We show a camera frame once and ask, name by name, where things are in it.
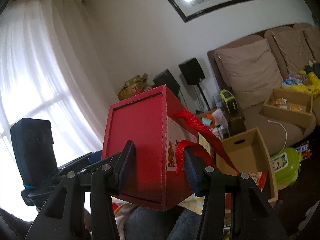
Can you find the gold crinkled gift bag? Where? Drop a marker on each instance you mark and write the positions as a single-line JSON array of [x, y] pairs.
[[134, 86]]

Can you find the red stitched box bag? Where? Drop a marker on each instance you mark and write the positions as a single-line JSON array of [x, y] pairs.
[[157, 122]]

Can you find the cardboard tray box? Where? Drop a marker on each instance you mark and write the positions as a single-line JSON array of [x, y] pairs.
[[249, 153]]

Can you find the beige cushion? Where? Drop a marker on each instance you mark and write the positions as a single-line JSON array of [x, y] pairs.
[[312, 36], [252, 71], [294, 49]]

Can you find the Snickers pack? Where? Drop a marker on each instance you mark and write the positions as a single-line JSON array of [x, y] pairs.
[[304, 150]]

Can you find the black speaker on stand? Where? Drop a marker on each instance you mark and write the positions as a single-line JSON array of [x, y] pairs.
[[166, 78], [193, 75]]

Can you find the left black speaker on stand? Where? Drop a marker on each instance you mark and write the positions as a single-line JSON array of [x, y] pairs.
[[166, 78]]

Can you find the open box with clutter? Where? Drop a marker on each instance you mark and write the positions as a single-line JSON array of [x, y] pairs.
[[216, 122]]

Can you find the white sheer curtain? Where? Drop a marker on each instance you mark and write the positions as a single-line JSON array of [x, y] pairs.
[[51, 70]]

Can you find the right black speaker on stand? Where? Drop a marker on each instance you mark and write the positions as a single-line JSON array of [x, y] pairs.
[[193, 75]]

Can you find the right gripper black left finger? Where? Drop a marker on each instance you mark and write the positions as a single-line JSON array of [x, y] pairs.
[[62, 215]]

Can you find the green portable radio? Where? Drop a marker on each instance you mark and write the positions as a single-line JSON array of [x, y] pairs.
[[229, 101]]

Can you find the red cartoon cat bag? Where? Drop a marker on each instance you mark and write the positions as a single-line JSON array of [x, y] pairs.
[[259, 178]]

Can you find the brown sofa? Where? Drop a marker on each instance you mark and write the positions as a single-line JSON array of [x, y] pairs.
[[276, 134]]

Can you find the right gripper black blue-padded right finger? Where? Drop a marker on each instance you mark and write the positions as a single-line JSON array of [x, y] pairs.
[[252, 216]]

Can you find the cardboard tray on sofa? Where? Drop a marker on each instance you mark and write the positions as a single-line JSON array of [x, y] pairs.
[[289, 106]]

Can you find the yellow plastic bag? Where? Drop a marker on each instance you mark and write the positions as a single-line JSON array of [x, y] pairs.
[[304, 83]]

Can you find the green plastic kids case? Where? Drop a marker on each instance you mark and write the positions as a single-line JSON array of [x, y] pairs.
[[286, 165]]

